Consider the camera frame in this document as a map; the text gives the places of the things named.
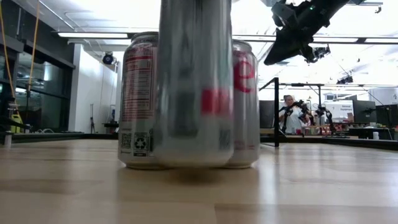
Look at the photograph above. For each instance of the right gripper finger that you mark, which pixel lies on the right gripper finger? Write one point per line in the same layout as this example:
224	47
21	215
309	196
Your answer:
286	46

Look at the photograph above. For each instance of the tall white black-lid can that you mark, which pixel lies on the tall white black-lid can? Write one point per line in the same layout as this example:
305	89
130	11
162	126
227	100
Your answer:
192	93

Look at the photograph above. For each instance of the background black robot arm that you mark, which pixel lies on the background black robot arm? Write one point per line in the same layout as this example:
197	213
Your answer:
323	110
301	104

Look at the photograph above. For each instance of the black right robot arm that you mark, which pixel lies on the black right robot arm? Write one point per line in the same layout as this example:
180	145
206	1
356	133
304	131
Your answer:
335	7

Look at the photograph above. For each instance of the ceiling light strip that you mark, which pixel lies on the ceiling light strip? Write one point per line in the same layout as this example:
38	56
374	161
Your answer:
93	35
335	39

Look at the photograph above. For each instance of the black ceiling spotlight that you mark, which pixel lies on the black ceiling spotlight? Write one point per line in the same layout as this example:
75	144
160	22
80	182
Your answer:
321	51
345	79

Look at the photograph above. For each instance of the black monitor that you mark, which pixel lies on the black monitor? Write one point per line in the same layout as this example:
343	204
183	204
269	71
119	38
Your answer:
387	115
267	113
363	110

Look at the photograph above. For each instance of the silver Diet Coke can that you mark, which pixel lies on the silver Diet Coke can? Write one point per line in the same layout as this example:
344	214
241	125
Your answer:
247	109
136	93

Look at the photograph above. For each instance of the person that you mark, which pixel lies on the person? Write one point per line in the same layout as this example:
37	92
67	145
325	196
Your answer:
292	123

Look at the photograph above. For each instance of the white equipment sign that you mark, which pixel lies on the white equipment sign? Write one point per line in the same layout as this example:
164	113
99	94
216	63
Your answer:
340	109

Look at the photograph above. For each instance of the cluttered background table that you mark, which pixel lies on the cluttered background table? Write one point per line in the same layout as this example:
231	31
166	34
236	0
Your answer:
314	130

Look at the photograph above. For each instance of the dark background desk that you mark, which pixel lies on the dark background desk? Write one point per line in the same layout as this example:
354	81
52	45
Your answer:
363	132

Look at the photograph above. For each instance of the small white cup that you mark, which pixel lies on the small white cup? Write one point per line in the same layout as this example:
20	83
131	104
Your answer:
375	135
27	128

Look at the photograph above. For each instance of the small dark background table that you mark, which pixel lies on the small dark background table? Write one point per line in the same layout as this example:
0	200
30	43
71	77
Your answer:
110	125

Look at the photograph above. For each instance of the thin background stand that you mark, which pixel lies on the thin background stand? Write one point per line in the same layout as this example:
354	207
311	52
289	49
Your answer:
92	124

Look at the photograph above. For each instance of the yellow-green container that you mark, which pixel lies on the yellow-green container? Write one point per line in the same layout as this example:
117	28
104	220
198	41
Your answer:
17	121

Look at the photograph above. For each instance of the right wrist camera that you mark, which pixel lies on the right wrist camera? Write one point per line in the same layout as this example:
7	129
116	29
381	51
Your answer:
283	15

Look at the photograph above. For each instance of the ceiling rail mount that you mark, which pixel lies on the ceiling rail mount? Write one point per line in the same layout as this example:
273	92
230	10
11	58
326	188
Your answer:
370	3

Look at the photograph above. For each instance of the black round ceiling camera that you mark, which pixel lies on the black round ceiling camera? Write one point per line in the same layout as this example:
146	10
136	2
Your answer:
108	58

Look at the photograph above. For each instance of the black aluminium table frame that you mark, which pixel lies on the black aluminium table frame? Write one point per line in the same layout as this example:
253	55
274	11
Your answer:
62	136

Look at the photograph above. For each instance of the small grey post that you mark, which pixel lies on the small grey post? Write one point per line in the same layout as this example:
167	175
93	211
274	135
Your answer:
7	139

